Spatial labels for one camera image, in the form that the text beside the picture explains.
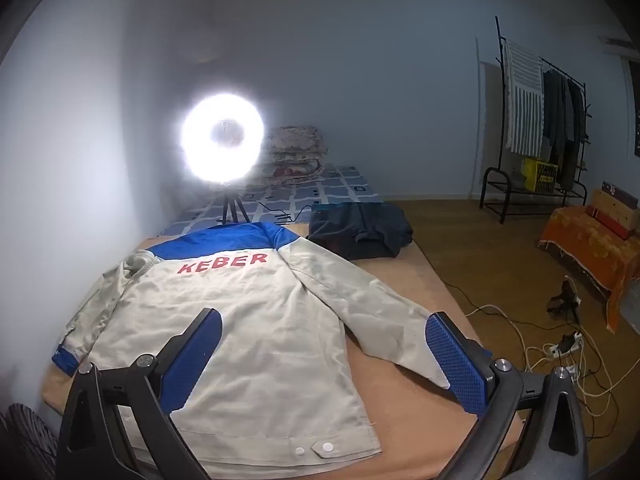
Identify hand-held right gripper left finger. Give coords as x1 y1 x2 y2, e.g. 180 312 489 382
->
55 307 223 480

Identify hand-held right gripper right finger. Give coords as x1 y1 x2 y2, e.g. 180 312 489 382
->
425 311 589 480

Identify beige and blue jacket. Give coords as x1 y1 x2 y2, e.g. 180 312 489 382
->
51 221 451 478

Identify dark folded clothes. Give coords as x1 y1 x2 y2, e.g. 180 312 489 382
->
306 201 415 261

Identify dark hanging clothes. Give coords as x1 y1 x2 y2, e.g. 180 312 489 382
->
541 69 588 191

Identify black clothes rack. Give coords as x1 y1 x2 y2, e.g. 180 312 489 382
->
479 15 591 224

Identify white power strip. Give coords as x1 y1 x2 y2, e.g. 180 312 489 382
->
542 332 586 361

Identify black device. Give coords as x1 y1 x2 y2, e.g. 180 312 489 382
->
547 280 583 323

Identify black tripod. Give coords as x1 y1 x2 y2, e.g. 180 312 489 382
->
217 182 251 223

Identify dark ribbed object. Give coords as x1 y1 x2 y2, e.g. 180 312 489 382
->
0 402 62 480

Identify yellow crate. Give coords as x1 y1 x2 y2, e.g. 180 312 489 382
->
521 157 559 193

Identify red box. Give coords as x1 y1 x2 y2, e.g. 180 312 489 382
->
586 205 635 240

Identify blue patterned bed sheet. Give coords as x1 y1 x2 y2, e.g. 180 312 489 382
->
159 162 386 237

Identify cardboard box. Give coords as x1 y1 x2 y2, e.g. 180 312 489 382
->
591 187 638 231

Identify stack of folded floral quilts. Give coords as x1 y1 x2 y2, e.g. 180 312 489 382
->
257 125 331 183

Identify white striped towel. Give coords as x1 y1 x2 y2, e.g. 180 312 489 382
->
502 40 546 158

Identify window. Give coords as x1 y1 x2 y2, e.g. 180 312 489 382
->
620 52 640 158

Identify white cable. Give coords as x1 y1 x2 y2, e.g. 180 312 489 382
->
465 275 621 418

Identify black cable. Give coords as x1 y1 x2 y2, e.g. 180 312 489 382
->
244 200 315 224

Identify white ring light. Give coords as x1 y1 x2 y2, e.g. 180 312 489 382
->
180 91 266 183

